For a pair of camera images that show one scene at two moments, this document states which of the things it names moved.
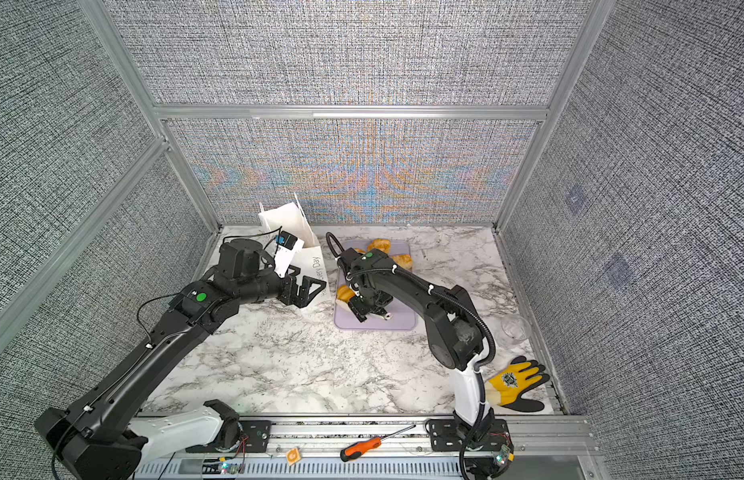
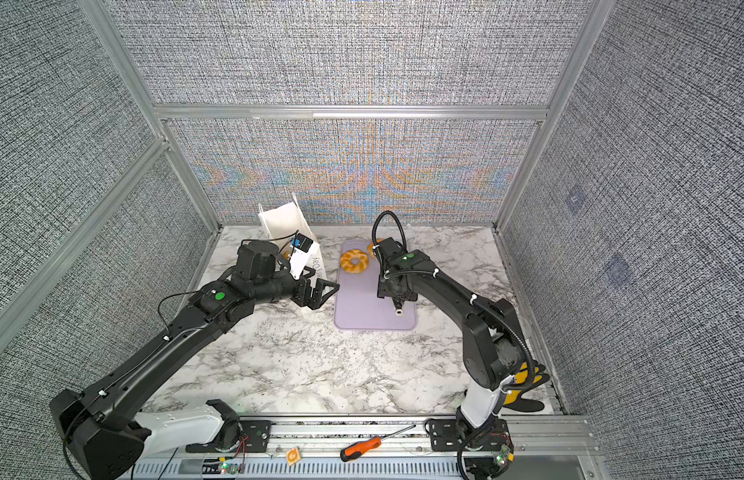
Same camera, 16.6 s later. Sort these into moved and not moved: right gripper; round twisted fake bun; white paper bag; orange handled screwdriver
Moved: right gripper
Not moved: white paper bag; round twisted fake bun; orange handled screwdriver
